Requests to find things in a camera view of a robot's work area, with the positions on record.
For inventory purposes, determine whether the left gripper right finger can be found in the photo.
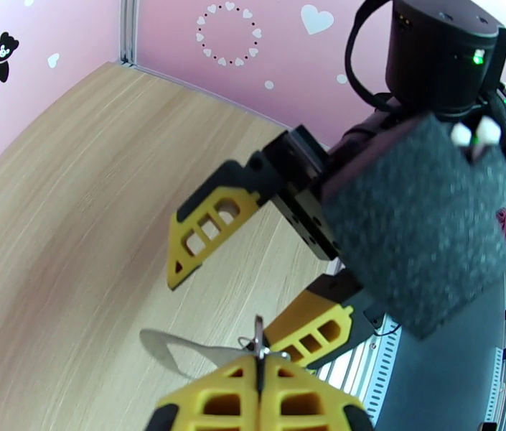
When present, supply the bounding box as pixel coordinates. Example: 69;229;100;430
262;356;375;431

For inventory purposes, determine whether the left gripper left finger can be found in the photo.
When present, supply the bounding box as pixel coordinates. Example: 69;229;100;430
144;355;262;431

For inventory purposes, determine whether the dark-headed metal key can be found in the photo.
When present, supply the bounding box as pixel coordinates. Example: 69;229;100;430
252;314;267;395

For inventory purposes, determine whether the aluminium mounting beam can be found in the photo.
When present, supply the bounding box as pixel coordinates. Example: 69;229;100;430
313;335;373;399

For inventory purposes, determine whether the white slotted cable duct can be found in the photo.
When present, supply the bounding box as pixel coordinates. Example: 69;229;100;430
360;315;403;428

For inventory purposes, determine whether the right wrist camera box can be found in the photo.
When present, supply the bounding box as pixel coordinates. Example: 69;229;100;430
321;112;506;342

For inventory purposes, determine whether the aluminium corner post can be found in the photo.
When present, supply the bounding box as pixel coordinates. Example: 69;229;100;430
119;0;141;67

